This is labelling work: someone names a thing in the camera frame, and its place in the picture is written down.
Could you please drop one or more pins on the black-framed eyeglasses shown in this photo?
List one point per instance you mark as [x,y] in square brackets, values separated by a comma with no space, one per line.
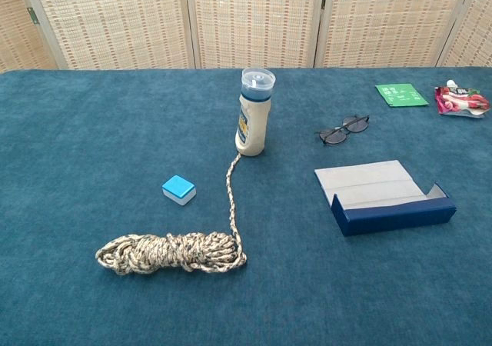
[333,135]

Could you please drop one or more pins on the blue glasses case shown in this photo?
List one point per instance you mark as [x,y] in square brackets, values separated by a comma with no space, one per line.
[384,219]

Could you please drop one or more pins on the small blue and white box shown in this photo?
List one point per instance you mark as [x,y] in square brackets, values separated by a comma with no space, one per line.
[177,187]

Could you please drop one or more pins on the blue carpet floor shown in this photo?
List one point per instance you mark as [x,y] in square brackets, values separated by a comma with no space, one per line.
[115,130]

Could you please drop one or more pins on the cream bottle with clear cap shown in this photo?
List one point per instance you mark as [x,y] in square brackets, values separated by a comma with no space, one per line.
[251,127]

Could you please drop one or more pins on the bamboo folding screen panel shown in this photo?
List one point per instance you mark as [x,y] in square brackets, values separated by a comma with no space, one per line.
[384,23]
[476,42]
[115,23]
[15,34]
[253,23]

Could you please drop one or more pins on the green flat packet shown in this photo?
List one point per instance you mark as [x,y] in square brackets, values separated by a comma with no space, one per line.
[401,95]

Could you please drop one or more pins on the red drink pouch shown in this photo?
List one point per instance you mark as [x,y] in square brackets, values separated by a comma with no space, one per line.
[457,102]

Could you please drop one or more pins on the green metal screen hinge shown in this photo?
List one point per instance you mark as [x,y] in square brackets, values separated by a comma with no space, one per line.
[33,16]

